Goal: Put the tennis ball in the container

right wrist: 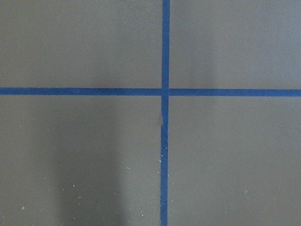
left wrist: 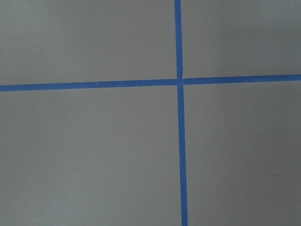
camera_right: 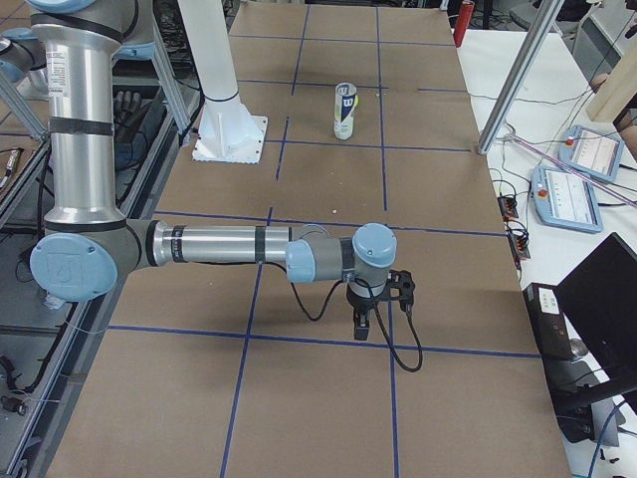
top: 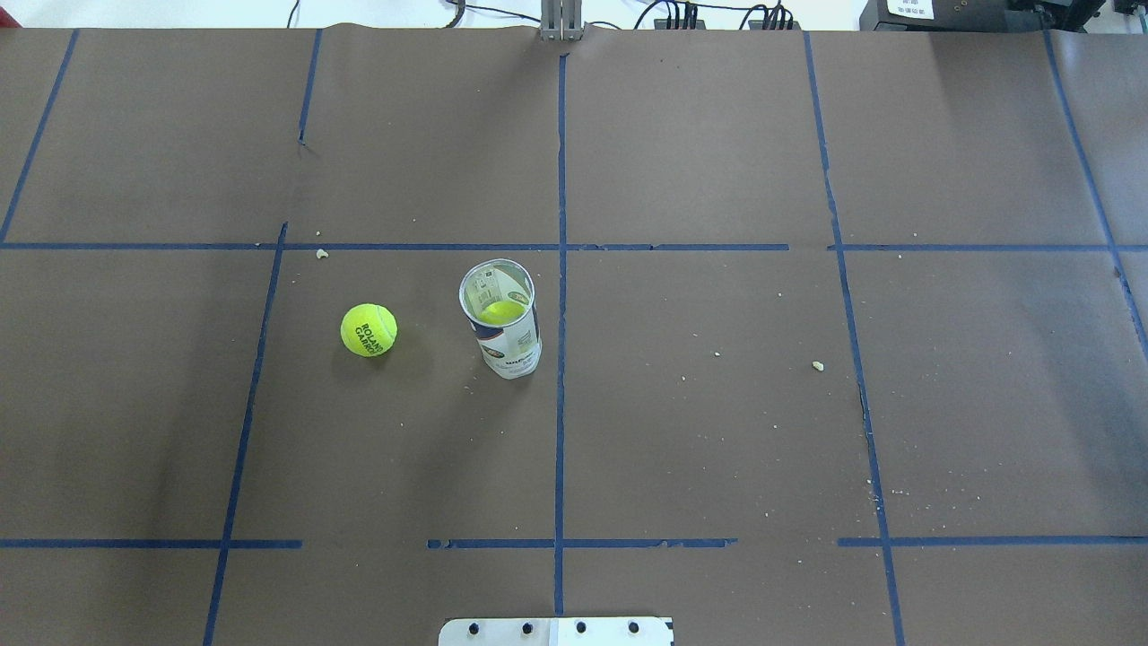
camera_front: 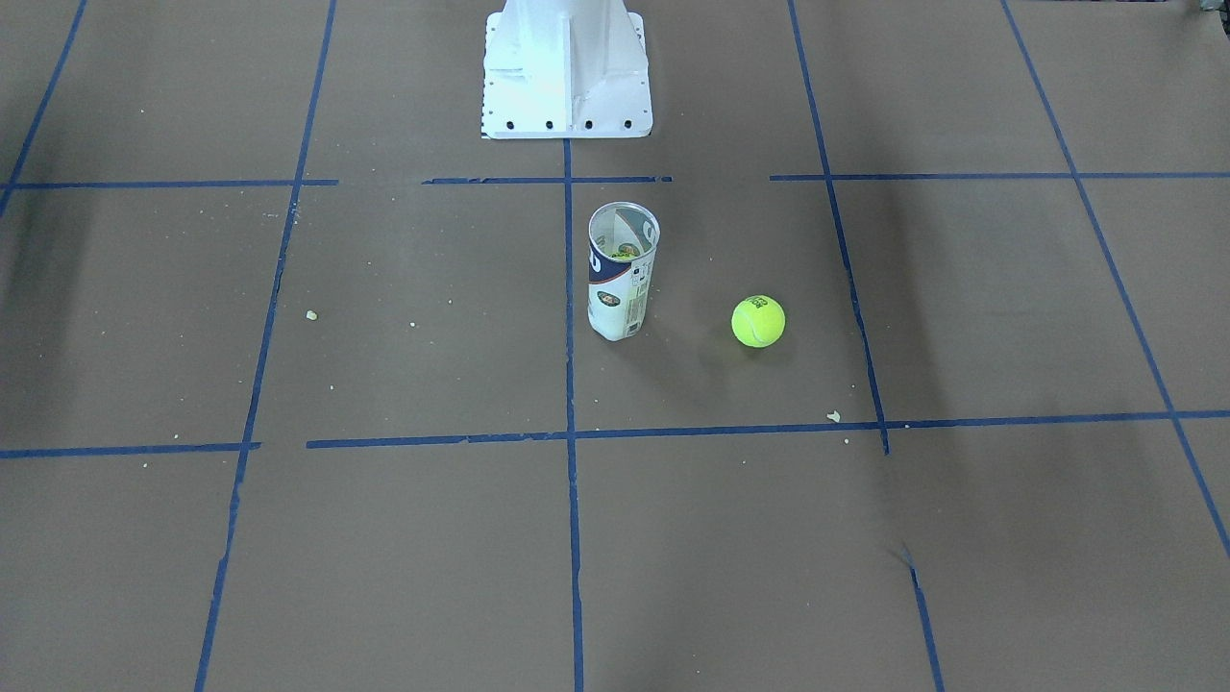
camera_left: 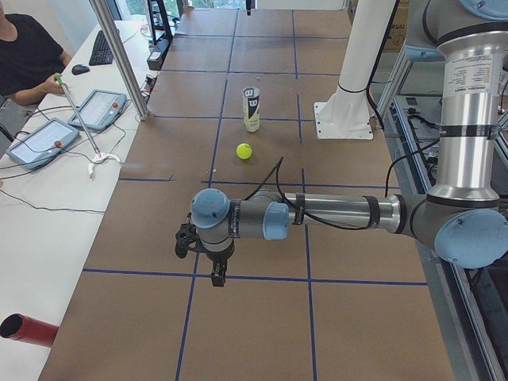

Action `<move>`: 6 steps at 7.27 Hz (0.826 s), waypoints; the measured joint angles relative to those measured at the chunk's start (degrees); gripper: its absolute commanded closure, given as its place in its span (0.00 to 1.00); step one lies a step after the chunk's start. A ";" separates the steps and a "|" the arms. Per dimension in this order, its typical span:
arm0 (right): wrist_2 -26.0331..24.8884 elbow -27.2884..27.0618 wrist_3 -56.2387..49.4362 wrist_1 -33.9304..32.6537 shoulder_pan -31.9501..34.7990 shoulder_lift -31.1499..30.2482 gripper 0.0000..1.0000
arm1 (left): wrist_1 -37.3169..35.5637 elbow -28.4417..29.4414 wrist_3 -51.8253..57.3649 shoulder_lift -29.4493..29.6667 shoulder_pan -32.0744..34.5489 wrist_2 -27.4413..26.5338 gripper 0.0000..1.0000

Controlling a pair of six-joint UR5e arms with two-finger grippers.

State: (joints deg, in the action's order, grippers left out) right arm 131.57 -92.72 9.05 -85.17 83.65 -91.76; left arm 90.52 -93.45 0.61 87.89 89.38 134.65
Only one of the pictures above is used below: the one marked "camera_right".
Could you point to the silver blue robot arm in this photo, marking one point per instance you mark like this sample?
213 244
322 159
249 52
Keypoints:
89 245

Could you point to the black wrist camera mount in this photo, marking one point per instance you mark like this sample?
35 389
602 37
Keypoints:
401 289

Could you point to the aluminium frame post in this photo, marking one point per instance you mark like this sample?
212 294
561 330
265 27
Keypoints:
528 51

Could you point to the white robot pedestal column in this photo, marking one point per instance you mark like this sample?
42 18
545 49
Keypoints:
227 131

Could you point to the near blue teach pendant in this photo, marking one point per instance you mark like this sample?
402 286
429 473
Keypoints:
564 200

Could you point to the black mini computer box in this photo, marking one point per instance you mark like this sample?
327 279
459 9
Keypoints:
547 322

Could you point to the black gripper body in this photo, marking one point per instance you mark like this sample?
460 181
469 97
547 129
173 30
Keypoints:
359 302

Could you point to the far blue teach pendant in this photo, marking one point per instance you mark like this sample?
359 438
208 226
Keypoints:
593 152

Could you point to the black monitor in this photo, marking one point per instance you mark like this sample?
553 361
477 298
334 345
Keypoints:
599 299

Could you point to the blue teach pendant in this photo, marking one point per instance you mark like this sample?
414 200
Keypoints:
564 200
593 152

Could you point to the red cylinder tube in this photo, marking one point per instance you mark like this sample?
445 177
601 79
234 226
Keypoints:
463 21

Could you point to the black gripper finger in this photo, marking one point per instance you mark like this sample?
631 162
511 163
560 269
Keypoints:
361 328

